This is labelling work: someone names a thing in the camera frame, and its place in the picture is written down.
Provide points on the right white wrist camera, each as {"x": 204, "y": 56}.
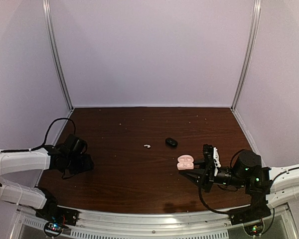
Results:
{"x": 216, "y": 161}

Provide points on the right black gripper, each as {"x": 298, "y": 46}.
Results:
{"x": 206, "y": 176}

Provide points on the round white case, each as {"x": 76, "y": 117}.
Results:
{"x": 185, "y": 162}

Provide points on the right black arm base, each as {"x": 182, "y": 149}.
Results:
{"x": 257, "y": 210}

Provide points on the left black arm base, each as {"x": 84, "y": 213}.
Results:
{"x": 57, "y": 214}

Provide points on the left aluminium frame post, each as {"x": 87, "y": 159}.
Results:
{"x": 55, "y": 54}

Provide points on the front aluminium rail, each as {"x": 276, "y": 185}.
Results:
{"x": 191, "y": 225}

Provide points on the right aluminium frame post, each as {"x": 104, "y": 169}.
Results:
{"x": 255, "y": 20}

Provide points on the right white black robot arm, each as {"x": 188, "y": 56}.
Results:
{"x": 268, "y": 187}

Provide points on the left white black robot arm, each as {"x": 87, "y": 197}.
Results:
{"x": 68, "y": 157}

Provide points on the aluminium frame post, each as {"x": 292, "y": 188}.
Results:
{"x": 255, "y": 20}
{"x": 55, "y": 54}

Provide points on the black earbud charging case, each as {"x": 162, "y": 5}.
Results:
{"x": 171, "y": 142}

